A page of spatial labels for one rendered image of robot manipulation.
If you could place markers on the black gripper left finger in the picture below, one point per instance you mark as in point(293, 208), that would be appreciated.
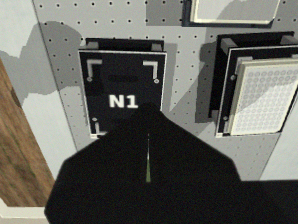
point(119, 154)

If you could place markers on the black rectangular frame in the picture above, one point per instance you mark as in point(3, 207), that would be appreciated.
point(270, 47)

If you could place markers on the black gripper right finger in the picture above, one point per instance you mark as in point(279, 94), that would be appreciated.
point(176, 155)

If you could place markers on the grey perforated base plate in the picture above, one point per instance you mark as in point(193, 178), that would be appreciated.
point(65, 24)

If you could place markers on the black raised platform on grey legs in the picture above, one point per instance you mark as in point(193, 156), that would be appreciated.
point(117, 82)

